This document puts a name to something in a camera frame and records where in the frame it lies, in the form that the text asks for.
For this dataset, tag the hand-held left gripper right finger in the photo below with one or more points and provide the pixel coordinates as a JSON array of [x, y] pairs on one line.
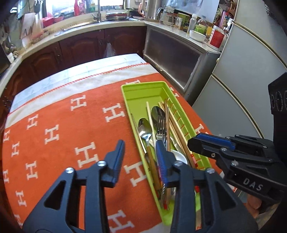
[[160, 161]]

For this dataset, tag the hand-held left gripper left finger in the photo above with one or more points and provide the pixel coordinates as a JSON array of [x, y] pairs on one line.
[[118, 161]]

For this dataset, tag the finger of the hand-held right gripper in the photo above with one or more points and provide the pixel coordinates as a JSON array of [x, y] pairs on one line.
[[215, 140], [201, 147]]

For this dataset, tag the white ceramic spoon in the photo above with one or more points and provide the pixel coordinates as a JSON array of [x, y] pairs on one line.
[[180, 158]]

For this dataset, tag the steel fork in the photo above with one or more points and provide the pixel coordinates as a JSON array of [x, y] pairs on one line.
[[160, 132]]

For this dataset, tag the large steel spoon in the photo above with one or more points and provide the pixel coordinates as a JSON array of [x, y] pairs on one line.
[[157, 113]]

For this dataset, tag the green plastic tray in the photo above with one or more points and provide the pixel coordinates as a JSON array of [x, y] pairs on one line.
[[143, 94]]

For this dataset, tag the person's right hand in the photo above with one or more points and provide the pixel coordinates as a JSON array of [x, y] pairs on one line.
[[254, 205]]

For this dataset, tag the orange printed tablecloth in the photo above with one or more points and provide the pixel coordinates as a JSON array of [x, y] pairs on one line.
[[67, 121]]

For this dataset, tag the grey refrigerator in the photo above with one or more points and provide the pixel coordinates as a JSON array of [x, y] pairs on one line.
[[242, 78]]

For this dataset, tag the grey metal cabinet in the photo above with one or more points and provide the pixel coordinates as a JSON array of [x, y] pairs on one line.
[[174, 58]]

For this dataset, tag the red labelled white jar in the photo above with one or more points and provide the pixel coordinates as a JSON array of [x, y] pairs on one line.
[[216, 37]]

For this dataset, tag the white bowl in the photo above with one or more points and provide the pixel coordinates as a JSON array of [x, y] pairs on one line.
[[197, 35]]

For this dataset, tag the clear plastic bag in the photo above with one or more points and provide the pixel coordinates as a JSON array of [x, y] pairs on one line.
[[109, 50]]

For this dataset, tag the clear bottle white cap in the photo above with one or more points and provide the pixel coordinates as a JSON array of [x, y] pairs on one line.
[[192, 22]]

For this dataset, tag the dark wooden kitchen cabinets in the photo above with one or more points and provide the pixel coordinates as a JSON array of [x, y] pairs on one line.
[[74, 49]]

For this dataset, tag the green labelled box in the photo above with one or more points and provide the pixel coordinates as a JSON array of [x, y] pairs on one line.
[[183, 21]]

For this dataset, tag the white paper sheet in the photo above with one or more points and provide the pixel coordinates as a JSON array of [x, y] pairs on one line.
[[208, 9]]

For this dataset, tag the glass pitcher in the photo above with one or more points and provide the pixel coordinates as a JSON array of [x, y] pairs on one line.
[[167, 15]]

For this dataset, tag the stack of dishes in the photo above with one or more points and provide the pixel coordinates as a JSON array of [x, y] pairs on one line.
[[116, 15]]

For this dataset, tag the steel kettle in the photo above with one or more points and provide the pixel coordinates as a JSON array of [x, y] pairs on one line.
[[150, 9]]

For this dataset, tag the steel faucet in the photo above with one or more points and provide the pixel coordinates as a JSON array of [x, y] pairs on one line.
[[97, 11]]

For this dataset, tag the red plastic basin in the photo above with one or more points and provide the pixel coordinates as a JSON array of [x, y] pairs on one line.
[[48, 21]]

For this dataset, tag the red bottle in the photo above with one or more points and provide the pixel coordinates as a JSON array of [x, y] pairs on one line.
[[77, 5]]

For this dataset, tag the wooden cutting board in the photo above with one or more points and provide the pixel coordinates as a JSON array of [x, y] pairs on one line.
[[28, 28]]

